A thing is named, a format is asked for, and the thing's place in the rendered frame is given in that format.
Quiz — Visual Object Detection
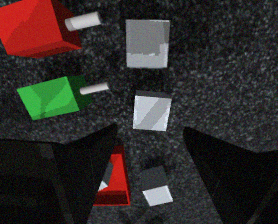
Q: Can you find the red tray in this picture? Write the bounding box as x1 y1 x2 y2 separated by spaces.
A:
93 145 131 206

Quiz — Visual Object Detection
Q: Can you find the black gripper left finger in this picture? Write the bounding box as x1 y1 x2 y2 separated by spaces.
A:
0 124 117 224

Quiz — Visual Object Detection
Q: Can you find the red block with white pin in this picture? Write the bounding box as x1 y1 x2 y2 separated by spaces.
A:
0 0 101 59

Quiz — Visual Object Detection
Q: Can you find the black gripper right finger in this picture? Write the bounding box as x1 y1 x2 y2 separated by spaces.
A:
183 127 278 224

